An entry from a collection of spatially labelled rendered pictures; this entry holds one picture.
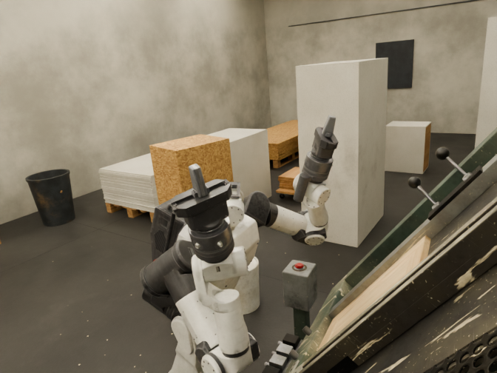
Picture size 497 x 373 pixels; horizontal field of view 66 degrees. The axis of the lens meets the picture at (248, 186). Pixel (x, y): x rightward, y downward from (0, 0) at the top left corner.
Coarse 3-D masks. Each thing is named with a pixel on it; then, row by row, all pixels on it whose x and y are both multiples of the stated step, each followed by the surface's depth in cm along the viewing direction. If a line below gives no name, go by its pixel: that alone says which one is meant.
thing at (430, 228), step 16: (496, 160) 101; (480, 176) 104; (496, 176) 102; (464, 192) 107; (480, 192) 105; (448, 208) 110; (464, 208) 108; (432, 224) 114; (416, 240) 117; (400, 256) 121; (336, 304) 144
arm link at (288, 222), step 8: (280, 208) 143; (280, 216) 141; (288, 216) 143; (296, 216) 145; (304, 216) 149; (280, 224) 142; (288, 224) 143; (296, 224) 144; (304, 224) 146; (288, 232) 146; (296, 232) 146; (304, 232) 145; (296, 240) 147; (304, 240) 147; (312, 240) 146; (320, 240) 146
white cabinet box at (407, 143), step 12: (396, 132) 581; (408, 132) 571; (420, 132) 562; (396, 144) 586; (408, 144) 576; (420, 144) 567; (396, 156) 592; (408, 156) 582; (420, 156) 572; (396, 168) 597; (408, 168) 587; (420, 168) 577
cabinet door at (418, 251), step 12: (420, 240) 116; (408, 252) 118; (420, 252) 107; (396, 264) 119; (408, 264) 108; (384, 276) 122; (396, 276) 111; (372, 288) 124; (384, 288) 113; (360, 300) 126; (372, 300) 114; (348, 312) 129; (360, 312) 116; (336, 324) 131
